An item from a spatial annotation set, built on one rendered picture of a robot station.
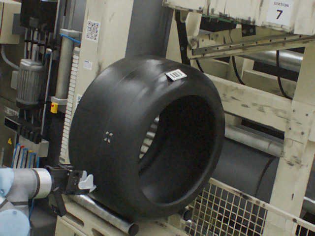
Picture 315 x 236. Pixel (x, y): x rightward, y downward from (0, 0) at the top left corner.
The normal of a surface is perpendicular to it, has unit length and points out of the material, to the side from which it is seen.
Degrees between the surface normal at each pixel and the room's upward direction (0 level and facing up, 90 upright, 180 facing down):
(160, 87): 51
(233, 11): 90
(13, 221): 69
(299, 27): 90
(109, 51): 90
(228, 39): 90
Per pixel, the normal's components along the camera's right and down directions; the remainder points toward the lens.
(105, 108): -0.55, -0.37
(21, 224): 0.30, -0.11
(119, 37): 0.70, 0.28
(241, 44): -0.69, 0.05
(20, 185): 0.72, -0.14
